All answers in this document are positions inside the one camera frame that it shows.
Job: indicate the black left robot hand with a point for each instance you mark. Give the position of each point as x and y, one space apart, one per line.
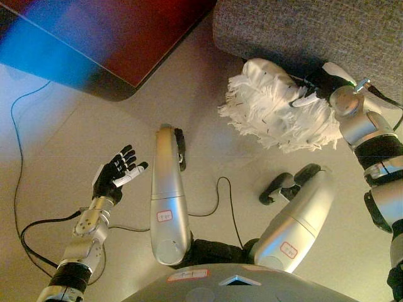
108 179

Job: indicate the red-brown table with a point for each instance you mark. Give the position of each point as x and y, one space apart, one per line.
126 37

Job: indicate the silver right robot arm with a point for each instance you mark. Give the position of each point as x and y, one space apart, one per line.
359 126

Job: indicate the grey robot torso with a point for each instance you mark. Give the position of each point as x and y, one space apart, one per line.
236 292

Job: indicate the silver right robot leg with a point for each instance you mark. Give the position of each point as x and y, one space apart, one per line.
296 220

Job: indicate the white fringed pillow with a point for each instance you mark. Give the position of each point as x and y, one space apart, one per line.
267 107

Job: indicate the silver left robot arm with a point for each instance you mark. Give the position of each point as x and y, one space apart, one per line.
88 226

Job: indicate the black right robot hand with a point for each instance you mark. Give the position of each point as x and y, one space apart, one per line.
324 83

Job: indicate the grey fabric sofa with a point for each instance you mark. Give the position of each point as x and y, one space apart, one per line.
299 28

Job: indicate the silver left robot leg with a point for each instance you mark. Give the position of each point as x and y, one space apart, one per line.
167 195

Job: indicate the silver robot leg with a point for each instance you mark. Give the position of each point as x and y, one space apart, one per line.
296 220
167 195

